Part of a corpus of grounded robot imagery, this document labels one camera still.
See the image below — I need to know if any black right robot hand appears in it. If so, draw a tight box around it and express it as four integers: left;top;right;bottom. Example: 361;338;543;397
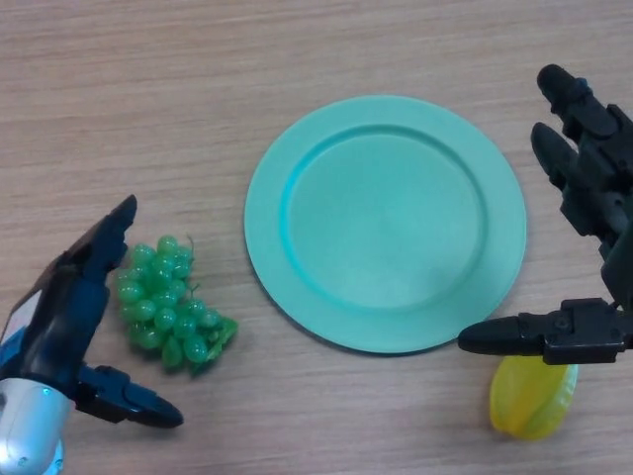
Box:
457;63;633;366

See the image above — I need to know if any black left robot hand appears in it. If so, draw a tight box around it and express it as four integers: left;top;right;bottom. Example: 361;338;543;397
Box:
0;194;185;429

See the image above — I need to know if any green grapes bunch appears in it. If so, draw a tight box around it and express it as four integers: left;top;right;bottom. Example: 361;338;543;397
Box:
116;234;240;379

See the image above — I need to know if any green round plate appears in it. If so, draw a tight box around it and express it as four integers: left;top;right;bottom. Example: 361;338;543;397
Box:
243;94;528;355

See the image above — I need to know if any yellow starfruit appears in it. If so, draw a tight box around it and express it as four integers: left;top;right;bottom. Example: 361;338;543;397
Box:
488;356;579;441

